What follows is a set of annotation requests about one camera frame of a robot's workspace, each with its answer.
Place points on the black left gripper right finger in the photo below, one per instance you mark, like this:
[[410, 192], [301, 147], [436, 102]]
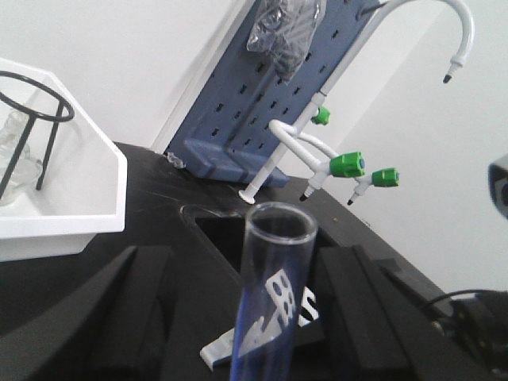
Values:
[[373, 332]]

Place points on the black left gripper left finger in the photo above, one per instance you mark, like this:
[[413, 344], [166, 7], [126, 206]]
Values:
[[113, 327]]

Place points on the clear glass test tube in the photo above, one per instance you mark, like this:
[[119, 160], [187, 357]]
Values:
[[278, 245]]

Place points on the white test tube rack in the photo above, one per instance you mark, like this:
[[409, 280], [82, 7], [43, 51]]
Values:
[[265, 329]]

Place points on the grey-blue pegboard drying rack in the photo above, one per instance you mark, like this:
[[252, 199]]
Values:
[[225, 135]]

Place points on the right white storage bin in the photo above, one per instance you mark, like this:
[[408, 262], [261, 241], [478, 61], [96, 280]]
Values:
[[57, 201]]

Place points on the black lab sink basin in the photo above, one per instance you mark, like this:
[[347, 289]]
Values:
[[214, 240]]

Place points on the plastic bag of pegs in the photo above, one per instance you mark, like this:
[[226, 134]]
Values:
[[284, 31]]

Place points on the right robot arm camera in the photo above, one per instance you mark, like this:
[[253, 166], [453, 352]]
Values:
[[497, 181]]

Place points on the black wire tripod stand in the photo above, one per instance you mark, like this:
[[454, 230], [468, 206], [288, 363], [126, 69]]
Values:
[[64, 113]]

